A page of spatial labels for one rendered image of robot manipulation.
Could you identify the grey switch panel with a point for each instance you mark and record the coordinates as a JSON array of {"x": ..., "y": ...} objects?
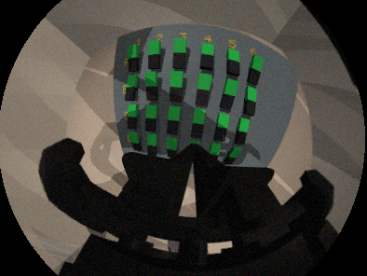
[{"x": 181, "y": 83}]

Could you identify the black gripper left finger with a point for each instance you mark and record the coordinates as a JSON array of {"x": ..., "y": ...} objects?
[{"x": 166, "y": 172}]

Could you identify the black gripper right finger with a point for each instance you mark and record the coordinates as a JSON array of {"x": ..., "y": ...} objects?
[{"x": 212, "y": 178}]

